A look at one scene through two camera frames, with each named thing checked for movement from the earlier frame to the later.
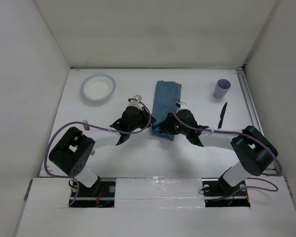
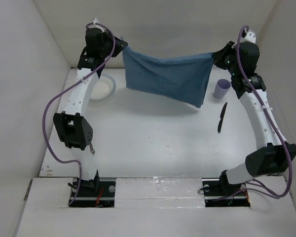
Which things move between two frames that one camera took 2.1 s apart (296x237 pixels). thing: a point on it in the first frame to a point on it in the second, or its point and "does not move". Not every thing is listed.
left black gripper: [145, 116] to [120, 45]
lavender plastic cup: [222, 86] does not move
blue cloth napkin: [166, 91] to [183, 79]
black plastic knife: [221, 116] does not move
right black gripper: [166, 126] to [219, 56]
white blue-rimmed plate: [97, 88] does not move
